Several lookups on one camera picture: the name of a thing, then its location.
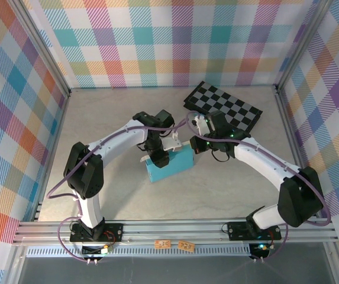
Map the blue and white cardboard box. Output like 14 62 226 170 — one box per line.
139 141 195 184

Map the black and grey checkerboard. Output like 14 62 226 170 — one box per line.
183 81 263 134

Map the black controller board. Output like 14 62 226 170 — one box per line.
82 244 113 257
249 243 270 257

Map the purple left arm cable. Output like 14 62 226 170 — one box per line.
47 117 188 263

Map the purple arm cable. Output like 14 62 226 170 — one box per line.
47 117 188 263
185 111 332 263

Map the long aluminium base rail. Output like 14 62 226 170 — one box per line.
12 217 338 246

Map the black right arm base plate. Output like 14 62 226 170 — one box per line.
227 220 282 241

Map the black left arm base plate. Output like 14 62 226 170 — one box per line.
69 222 124 243

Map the grey slotted cable duct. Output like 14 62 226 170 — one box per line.
27 247 253 259

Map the aluminium frame post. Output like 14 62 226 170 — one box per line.
9 0 72 98
275 0 335 91

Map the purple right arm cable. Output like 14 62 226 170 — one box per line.
185 111 332 263

